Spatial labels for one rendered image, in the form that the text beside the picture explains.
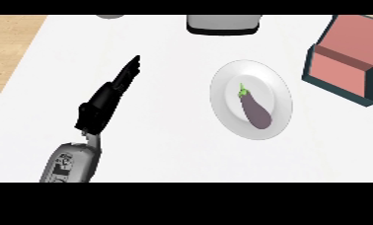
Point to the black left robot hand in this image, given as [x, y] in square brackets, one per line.
[103, 99]

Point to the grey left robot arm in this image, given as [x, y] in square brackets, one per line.
[72, 163]

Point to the white plate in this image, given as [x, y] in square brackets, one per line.
[227, 104]

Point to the pink box with teal rim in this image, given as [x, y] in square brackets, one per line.
[342, 61]

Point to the grey round object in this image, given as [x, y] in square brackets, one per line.
[109, 16]

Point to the purple eggplant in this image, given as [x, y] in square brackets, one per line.
[256, 110]

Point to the grey appliance with black base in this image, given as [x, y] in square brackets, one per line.
[223, 23]

